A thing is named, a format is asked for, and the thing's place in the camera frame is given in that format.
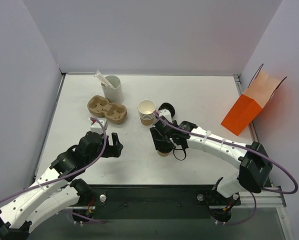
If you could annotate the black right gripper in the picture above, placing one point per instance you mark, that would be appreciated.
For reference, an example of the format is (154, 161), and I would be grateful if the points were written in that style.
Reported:
(160, 139)

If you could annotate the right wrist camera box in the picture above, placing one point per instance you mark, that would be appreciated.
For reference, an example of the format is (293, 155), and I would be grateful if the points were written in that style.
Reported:
(163, 114)

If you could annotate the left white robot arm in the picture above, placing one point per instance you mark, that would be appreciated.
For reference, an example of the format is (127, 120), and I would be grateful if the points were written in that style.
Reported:
(57, 188)

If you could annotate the brown pulp cup carrier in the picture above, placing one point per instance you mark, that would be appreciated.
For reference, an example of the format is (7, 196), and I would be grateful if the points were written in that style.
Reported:
(101, 107)

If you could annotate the stack of black cup lids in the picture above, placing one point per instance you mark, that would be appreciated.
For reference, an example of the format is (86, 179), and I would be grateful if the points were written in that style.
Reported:
(169, 107)

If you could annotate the stack of brown paper cups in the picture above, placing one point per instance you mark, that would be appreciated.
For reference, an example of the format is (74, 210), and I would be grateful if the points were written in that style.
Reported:
(146, 110)

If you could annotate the white cylindrical holder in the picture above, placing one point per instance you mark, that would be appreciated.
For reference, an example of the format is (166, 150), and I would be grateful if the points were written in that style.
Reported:
(115, 94)

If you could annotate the white wrapped stirrers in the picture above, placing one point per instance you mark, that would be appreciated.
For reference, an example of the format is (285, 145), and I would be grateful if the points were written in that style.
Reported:
(103, 80)

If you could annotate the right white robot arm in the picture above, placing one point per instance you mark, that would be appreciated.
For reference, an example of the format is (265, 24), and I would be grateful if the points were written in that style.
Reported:
(252, 170)

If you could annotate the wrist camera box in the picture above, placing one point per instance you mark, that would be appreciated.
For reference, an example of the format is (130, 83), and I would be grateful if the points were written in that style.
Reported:
(163, 114)
(97, 124)

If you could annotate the orange paper takeout bag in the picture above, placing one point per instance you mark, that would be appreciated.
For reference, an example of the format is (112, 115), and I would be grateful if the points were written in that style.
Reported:
(252, 101)

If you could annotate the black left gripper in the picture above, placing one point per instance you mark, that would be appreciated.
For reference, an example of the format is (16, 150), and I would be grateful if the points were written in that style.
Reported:
(109, 149)

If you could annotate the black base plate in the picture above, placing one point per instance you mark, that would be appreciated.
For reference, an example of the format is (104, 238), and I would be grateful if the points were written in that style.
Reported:
(155, 202)

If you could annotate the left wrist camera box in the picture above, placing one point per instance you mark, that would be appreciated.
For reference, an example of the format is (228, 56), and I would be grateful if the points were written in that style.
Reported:
(97, 124)

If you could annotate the single brown paper cup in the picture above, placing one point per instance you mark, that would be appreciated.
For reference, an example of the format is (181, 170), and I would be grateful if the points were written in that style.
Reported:
(163, 154)

